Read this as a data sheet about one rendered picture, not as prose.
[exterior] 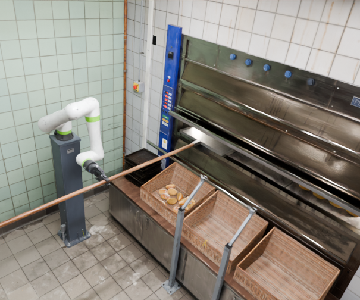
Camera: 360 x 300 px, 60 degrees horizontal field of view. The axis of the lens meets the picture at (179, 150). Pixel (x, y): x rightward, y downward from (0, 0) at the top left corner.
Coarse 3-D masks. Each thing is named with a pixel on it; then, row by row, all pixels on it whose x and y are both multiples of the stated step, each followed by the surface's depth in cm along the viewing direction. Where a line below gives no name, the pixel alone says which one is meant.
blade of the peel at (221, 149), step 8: (184, 128) 315; (192, 128) 321; (192, 136) 305; (200, 136) 307; (208, 136) 308; (208, 144) 295; (216, 144) 296; (224, 144) 297; (216, 152) 283; (224, 152) 281
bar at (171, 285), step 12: (192, 168) 258; (204, 180) 249; (192, 192) 249; (228, 192) 235; (240, 204) 227; (180, 216) 247; (180, 228) 255; (240, 228) 221; (228, 252) 219; (168, 288) 291; (216, 288) 240
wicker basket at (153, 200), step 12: (168, 168) 321; (180, 168) 323; (156, 180) 315; (168, 180) 331; (180, 180) 324; (144, 192) 302; (156, 192) 319; (180, 192) 324; (204, 192) 304; (156, 204) 304; (168, 204) 305; (168, 216) 283
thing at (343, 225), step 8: (184, 136) 307; (200, 144) 295; (208, 152) 290; (224, 160) 278; (232, 160) 275; (240, 168) 267; (248, 168) 266; (256, 176) 257; (264, 176) 258; (264, 184) 253; (272, 184) 249; (280, 192) 244; (288, 192) 242; (296, 200) 236; (304, 200) 235; (312, 208) 228; (320, 208) 228; (320, 216) 225; (328, 216) 222; (336, 224) 218; (344, 224) 216; (352, 232) 211
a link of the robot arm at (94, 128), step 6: (90, 126) 244; (96, 126) 245; (90, 132) 246; (96, 132) 247; (90, 138) 250; (96, 138) 250; (90, 144) 253; (96, 144) 252; (90, 150) 256; (96, 150) 254; (102, 150) 258; (96, 156) 255; (102, 156) 258
